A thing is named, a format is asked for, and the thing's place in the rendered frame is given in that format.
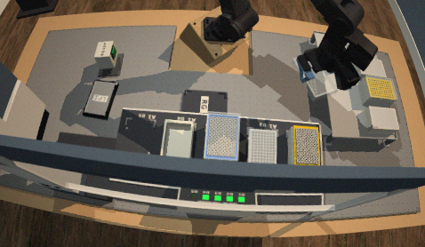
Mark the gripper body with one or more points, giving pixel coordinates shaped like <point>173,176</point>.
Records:
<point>311,56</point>

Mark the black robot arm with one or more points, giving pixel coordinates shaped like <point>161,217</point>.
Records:
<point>343,17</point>

